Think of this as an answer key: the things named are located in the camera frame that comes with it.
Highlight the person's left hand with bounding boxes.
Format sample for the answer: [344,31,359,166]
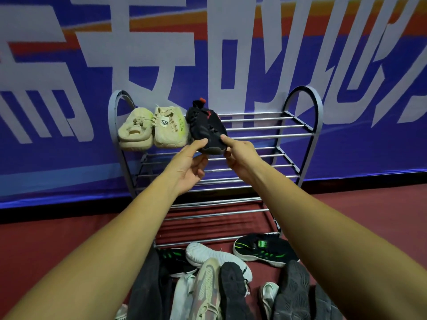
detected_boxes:
[163,138,209,196]

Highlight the person's right hand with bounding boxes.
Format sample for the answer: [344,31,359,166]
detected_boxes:
[220,134,267,184]

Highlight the grey metal shoe rack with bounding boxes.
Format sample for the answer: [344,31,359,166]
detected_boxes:
[108,85,323,249]

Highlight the beige sneaker green stripe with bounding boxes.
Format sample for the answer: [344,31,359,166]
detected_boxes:
[153,105,190,149]

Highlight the beige knit sneaker plain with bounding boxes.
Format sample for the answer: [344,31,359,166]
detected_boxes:
[117,107,155,152]

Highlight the grey white sneaker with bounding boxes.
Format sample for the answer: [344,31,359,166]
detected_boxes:
[185,242,253,284]

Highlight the black green sneaker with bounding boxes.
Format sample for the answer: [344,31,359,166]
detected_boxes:
[157,248,198,278]
[232,233,300,268]

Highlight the black shoe orange marks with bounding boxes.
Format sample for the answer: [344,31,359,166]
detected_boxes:
[128,246,161,320]

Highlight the white knit sneaker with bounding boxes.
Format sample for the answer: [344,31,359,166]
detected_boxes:
[258,282,280,320]
[169,273,197,320]

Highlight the plain black shoe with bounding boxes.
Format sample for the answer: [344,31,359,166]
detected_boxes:
[157,276,174,320]

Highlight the black strap sneaker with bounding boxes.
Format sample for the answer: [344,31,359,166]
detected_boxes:
[218,262,255,320]

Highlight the black orange sneaker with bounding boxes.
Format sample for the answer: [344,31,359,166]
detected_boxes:
[312,284,344,320]

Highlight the person's right forearm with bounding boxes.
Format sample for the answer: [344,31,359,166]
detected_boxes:
[248,161,427,320]

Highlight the person's left forearm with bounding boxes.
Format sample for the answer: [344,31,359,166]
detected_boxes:
[5,169,191,320]

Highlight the blue printed wall banner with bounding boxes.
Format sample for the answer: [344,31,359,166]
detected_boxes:
[0,0,427,210]

